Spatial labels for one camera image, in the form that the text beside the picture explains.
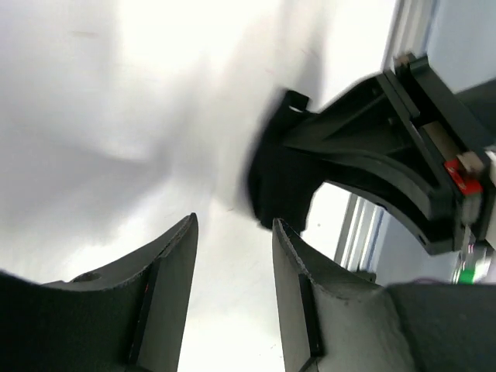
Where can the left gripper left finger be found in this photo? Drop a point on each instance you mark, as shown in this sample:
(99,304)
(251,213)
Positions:
(126,316)

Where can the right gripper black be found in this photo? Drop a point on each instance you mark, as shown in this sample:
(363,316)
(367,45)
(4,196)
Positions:
(409,115)

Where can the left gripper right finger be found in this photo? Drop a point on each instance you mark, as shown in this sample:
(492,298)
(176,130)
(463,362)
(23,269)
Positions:
(333,320)

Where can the black sock white stripes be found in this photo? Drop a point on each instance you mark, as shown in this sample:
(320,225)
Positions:
(280,181)

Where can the aluminium frame rail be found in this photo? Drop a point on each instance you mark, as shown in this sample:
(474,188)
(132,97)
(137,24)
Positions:
(359,246)

